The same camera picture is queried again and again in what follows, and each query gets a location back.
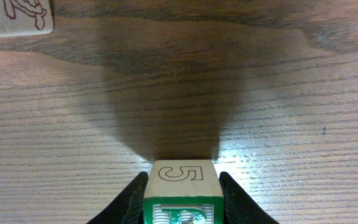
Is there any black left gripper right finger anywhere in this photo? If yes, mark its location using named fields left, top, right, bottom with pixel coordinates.
left=219, top=172, right=279, bottom=224

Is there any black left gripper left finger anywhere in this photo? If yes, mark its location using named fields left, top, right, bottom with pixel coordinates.
left=87, top=172, right=149, bottom=224

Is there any green R letter block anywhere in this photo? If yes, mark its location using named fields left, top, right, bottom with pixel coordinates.
left=144, top=159, right=224, bottom=224

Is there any block with red outline drawing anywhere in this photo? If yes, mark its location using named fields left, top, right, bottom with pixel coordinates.
left=0, top=0, right=54, bottom=37

